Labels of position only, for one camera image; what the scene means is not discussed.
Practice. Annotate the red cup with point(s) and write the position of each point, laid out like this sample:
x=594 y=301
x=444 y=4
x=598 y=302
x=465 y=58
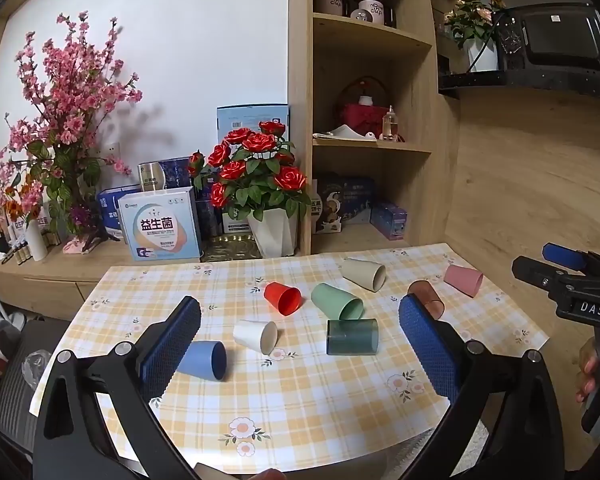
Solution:
x=279 y=295

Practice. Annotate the black ribbed seat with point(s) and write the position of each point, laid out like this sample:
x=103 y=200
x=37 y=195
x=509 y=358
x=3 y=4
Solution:
x=15 y=410

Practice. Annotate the pink rose plant white pot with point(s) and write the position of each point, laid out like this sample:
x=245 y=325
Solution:
x=472 y=15

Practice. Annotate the brown transparent cup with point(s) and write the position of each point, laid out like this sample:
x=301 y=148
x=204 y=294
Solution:
x=426 y=290

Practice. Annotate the wooden sideboard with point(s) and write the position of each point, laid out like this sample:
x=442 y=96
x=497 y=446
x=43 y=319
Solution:
x=55 y=285

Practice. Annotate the red rose plant white pot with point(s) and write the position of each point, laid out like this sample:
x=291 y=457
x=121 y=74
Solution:
x=260 y=180

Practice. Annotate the gold tray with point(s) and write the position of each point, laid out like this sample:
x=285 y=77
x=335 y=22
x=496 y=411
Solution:
x=225 y=249

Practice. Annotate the pink cup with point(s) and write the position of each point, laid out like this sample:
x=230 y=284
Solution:
x=460 y=277

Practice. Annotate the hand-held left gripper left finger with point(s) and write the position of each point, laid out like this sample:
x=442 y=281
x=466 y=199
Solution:
x=172 y=345

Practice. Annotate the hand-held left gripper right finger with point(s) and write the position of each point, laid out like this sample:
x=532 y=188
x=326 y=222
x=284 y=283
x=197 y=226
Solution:
x=427 y=345

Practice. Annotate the purple blue small box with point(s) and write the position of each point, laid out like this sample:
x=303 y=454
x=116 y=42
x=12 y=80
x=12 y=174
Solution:
x=390 y=220

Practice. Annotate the person's right hand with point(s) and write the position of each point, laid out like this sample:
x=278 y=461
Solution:
x=586 y=370

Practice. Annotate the white wall socket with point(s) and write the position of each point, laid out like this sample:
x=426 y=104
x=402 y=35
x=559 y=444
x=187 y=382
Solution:
x=113 y=148

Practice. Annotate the silver and dark blue box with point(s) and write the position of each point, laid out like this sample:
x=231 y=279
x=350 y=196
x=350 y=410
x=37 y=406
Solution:
x=166 y=172

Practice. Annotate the black microwave oven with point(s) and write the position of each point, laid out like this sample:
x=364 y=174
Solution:
x=560 y=35

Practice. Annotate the wooden shelf unit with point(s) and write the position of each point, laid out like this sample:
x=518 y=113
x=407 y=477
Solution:
x=300 y=60

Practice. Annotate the white cup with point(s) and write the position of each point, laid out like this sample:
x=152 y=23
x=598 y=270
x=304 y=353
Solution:
x=250 y=335

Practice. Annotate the light blue flat box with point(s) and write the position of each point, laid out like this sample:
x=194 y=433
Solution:
x=240 y=120

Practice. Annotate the blue and white package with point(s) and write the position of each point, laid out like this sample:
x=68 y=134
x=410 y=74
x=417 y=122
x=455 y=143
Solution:
x=109 y=210

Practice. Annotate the pink blossom artificial plant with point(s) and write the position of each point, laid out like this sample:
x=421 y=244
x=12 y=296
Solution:
x=75 y=120

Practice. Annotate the blue cartoon snack box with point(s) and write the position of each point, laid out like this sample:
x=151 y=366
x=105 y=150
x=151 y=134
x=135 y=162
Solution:
x=340 y=205

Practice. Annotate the beige cup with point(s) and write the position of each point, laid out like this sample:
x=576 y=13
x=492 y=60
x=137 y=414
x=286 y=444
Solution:
x=357 y=270

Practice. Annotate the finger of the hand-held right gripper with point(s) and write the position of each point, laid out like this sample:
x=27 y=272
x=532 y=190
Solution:
x=562 y=255
x=532 y=268

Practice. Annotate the white ceramic dish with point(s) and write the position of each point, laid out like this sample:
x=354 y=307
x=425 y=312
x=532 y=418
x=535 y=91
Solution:
x=345 y=133

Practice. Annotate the white and blue box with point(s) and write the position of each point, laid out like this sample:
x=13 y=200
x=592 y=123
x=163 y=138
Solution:
x=155 y=225

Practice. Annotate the blue cup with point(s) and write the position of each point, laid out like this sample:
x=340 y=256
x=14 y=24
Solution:
x=205 y=357

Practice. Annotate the yellow checkered floral tablecloth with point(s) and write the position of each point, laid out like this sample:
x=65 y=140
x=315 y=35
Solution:
x=305 y=390

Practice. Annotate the row of small bottles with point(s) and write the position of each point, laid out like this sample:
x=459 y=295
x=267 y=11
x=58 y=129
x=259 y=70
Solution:
x=17 y=252

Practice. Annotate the white slim vase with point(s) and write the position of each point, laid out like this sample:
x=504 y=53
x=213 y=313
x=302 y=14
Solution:
x=36 y=242

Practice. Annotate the light green cup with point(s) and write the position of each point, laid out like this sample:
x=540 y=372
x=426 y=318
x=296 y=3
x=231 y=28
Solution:
x=330 y=297

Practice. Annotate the dark teal transparent cup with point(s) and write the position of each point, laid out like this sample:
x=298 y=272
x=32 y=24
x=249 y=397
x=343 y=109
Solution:
x=352 y=337

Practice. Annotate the clear glass perfume bottle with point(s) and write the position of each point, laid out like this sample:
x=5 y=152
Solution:
x=390 y=125

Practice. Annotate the clear plastic bag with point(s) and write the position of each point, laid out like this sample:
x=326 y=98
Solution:
x=36 y=367

